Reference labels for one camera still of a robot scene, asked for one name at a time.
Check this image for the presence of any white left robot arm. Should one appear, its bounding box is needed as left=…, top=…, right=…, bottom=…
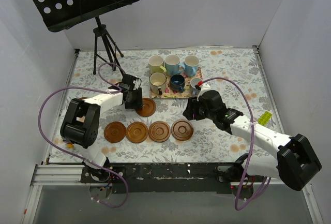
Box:
left=60, top=74, right=143, bottom=183

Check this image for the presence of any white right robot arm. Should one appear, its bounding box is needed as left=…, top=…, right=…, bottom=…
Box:
left=183, top=90, right=322, bottom=191

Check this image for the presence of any grey-blue small mug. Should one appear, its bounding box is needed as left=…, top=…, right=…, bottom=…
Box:
left=190, top=77, right=203, bottom=96

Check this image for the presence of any floral serving tray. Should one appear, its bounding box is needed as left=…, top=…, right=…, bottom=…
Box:
left=148, top=66, right=205, bottom=99

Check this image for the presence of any dark blue glazed mug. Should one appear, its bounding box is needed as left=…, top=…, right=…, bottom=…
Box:
left=170, top=74, right=185, bottom=93

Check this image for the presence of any yellow-green mug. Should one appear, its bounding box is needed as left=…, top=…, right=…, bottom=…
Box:
left=148, top=55, right=167, bottom=74

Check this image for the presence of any floral tablecloth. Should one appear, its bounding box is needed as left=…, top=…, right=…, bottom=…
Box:
left=58, top=47, right=274, bottom=163

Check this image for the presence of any blue mug with white interior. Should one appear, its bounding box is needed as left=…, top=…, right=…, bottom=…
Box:
left=184, top=55, right=200, bottom=77

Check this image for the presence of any light blue mug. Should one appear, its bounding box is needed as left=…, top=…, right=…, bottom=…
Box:
left=164, top=55, right=185, bottom=77

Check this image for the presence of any lime green toy brick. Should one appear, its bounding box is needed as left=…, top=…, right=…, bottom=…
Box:
left=258, top=111, right=272, bottom=126

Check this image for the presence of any cream mug with black handle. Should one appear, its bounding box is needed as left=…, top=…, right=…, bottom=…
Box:
left=149, top=72, right=167, bottom=96

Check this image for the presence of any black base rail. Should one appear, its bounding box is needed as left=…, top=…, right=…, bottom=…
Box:
left=81, top=162, right=243, bottom=194

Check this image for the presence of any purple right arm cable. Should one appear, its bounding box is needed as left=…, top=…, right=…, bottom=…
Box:
left=200, top=77, right=272, bottom=211

